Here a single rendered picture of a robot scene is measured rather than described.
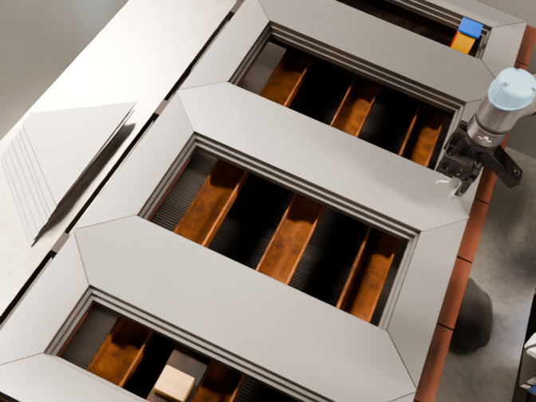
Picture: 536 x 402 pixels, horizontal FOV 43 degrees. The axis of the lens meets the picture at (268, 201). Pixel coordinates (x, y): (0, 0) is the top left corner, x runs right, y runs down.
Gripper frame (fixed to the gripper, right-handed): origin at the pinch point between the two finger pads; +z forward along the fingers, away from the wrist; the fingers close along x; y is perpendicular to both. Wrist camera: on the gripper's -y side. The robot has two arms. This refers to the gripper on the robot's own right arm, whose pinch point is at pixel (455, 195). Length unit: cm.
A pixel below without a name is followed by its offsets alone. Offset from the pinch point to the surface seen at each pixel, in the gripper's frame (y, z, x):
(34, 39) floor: 166, 91, -67
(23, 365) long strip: 61, 5, 72
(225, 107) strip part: 57, 5, -1
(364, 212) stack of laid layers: 16.6, 6.5, 9.6
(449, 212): -0.9, 5.0, 0.9
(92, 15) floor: 154, 91, -93
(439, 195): 2.6, 5.0, -2.7
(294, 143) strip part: 37.8, 5.0, 0.6
